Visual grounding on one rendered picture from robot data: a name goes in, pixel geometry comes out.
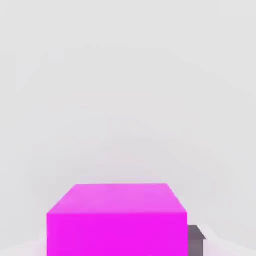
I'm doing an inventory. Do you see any small magenta cube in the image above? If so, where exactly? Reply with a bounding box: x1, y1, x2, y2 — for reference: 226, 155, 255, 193
46, 183, 189, 256

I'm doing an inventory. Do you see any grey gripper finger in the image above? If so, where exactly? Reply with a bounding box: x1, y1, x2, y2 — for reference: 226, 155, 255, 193
187, 224, 220, 256

